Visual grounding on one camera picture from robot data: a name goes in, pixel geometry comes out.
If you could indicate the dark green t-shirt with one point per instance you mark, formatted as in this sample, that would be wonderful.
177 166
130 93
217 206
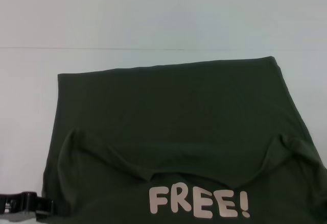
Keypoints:
178 119

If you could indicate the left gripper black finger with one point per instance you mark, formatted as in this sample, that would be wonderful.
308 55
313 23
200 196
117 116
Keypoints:
28 202

